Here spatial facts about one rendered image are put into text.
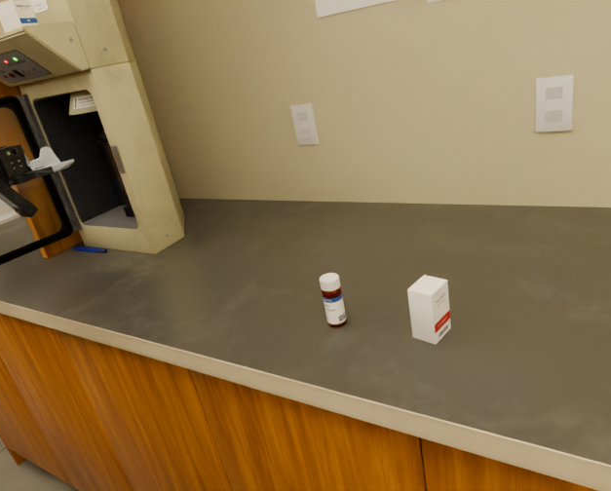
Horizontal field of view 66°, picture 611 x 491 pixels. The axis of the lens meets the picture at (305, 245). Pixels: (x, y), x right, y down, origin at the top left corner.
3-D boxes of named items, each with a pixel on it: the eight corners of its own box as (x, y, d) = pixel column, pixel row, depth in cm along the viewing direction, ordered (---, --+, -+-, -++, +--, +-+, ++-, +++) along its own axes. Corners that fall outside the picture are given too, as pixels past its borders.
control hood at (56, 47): (18, 85, 124) (0, 44, 120) (91, 68, 107) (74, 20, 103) (-28, 94, 116) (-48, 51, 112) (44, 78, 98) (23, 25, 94)
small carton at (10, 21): (22, 33, 107) (11, 4, 105) (40, 29, 106) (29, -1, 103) (5, 35, 103) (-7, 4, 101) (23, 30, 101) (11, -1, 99)
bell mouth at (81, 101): (110, 102, 137) (103, 83, 135) (151, 96, 127) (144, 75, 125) (56, 117, 124) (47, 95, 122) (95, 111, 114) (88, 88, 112)
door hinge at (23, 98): (78, 229, 141) (21, 94, 125) (83, 230, 140) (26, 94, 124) (73, 232, 140) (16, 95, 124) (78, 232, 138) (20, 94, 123)
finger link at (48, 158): (65, 141, 108) (22, 152, 105) (76, 167, 111) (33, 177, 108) (66, 140, 111) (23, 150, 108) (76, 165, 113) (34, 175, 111)
